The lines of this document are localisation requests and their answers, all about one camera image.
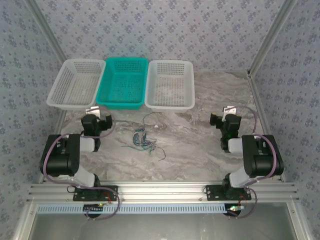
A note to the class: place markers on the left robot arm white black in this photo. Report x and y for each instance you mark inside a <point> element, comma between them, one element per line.
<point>60,160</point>

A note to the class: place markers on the teal perforated plastic basket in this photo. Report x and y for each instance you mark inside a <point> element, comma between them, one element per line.
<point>122,85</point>

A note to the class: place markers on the white perforated plastic basket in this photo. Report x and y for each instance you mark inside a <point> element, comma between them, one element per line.
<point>170,85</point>
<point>75,85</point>

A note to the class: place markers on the small controller board with LED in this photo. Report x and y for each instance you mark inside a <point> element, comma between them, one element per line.
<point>235,210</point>
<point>93,209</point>

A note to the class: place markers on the steel sheet panel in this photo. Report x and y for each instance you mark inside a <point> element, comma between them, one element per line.
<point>162,227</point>

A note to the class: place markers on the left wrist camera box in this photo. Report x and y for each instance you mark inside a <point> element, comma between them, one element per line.
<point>93,111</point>

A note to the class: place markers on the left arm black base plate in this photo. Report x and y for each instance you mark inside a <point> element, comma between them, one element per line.
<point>110,190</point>

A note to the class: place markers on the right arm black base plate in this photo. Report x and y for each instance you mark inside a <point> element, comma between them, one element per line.
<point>215,192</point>

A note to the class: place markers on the aluminium mounting rail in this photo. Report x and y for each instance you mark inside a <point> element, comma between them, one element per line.
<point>162,191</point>

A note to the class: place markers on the aluminium frame post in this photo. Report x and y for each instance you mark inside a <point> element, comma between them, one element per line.
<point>272,35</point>
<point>47,27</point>

